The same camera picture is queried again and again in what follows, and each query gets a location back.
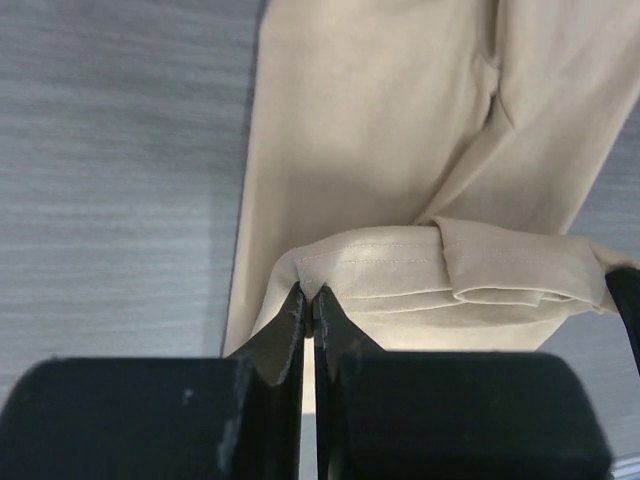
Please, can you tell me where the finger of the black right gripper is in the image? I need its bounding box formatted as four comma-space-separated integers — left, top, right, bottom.
605, 267, 640, 371

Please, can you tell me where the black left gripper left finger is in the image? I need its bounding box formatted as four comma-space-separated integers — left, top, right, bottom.
219, 284, 306, 479

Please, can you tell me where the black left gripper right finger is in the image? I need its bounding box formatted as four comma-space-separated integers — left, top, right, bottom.
311, 285, 390, 479

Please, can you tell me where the beige t-shirt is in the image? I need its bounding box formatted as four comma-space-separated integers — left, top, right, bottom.
224, 1, 639, 353

